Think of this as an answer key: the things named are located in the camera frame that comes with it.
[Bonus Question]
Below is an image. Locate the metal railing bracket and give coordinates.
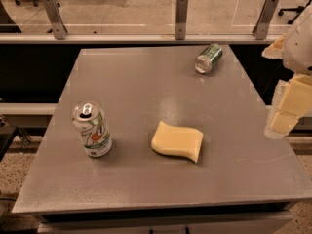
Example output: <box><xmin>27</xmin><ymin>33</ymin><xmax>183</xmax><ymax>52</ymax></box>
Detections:
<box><xmin>175</xmin><ymin>0</ymin><xmax>188</xmax><ymax>40</ymax></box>
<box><xmin>252</xmin><ymin>0</ymin><xmax>279</xmax><ymax>40</ymax></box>
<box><xmin>42</xmin><ymin>0</ymin><xmax>67</xmax><ymax>40</ymax></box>

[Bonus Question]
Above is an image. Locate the black office chair right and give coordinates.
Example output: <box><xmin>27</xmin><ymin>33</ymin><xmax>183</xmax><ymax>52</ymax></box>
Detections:
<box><xmin>278</xmin><ymin>0</ymin><xmax>312</xmax><ymax>25</ymax></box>

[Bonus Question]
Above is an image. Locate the left metal railing bracket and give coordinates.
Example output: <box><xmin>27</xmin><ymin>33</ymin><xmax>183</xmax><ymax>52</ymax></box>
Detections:
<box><xmin>42</xmin><ymin>0</ymin><xmax>67</xmax><ymax>40</ymax></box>

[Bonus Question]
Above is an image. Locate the yellow sponge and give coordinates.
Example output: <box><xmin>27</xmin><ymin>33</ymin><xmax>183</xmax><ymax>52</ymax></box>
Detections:
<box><xmin>151</xmin><ymin>121</ymin><xmax>204</xmax><ymax>163</ymax></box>

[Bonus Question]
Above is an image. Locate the right metal railing bracket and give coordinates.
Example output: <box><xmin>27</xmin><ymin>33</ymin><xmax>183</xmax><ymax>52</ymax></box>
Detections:
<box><xmin>252</xmin><ymin>0</ymin><xmax>279</xmax><ymax>40</ymax></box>

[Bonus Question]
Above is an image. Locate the white 7up can upright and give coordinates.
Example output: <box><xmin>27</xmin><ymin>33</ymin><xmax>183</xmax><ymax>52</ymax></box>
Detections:
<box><xmin>72</xmin><ymin>101</ymin><xmax>112</xmax><ymax>158</ymax></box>

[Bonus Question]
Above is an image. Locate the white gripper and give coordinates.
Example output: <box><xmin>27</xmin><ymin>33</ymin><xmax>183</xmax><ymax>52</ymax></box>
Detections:
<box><xmin>262</xmin><ymin>5</ymin><xmax>312</xmax><ymax>138</ymax></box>

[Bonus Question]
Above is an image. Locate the middle metal railing bracket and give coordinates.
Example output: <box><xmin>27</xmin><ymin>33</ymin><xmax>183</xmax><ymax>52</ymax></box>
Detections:
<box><xmin>175</xmin><ymin>0</ymin><xmax>188</xmax><ymax>40</ymax></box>

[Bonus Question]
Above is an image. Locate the dark object at left edge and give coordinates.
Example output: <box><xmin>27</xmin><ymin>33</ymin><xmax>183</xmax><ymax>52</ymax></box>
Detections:
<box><xmin>0</xmin><ymin>116</ymin><xmax>18</xmax><ymax>162</ymax></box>

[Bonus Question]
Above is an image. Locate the green soda can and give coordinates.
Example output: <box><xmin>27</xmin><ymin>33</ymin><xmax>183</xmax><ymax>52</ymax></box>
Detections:
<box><xmin>195</xmin><ymin>44</ymin><xmax>223</xmax><ymax>74</ymax></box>

